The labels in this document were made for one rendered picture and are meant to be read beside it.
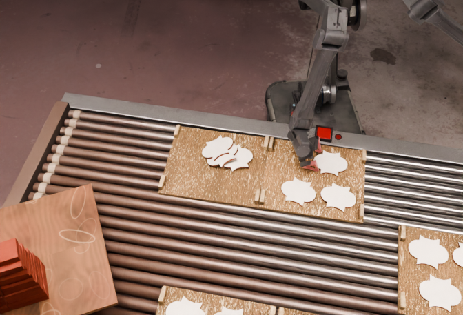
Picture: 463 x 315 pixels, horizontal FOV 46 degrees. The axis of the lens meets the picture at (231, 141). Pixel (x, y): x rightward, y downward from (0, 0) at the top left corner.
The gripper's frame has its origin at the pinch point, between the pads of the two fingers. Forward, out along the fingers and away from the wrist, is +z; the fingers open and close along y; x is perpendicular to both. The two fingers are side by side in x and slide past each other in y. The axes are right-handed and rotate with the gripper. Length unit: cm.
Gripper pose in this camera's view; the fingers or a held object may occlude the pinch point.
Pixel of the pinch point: (317, 160)
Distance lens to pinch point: 232.1
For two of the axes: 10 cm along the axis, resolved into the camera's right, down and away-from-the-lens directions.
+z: 5.9, 5.7, 5.7
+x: -7.8, 2.2, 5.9
